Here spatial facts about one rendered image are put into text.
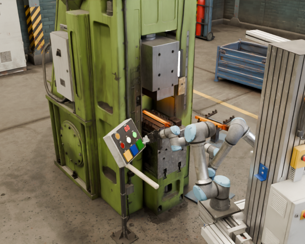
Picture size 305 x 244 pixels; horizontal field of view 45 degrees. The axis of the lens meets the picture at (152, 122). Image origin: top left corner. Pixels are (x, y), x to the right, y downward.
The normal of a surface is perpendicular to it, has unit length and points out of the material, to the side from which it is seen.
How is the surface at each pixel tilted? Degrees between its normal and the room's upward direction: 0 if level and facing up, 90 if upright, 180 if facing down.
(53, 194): 0
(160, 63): 90
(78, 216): 0
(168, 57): 90
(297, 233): 90
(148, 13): 90
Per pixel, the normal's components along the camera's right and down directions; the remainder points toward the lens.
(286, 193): 0.00, -0.89
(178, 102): 0.63, 0.35
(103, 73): -0.78, 0.26
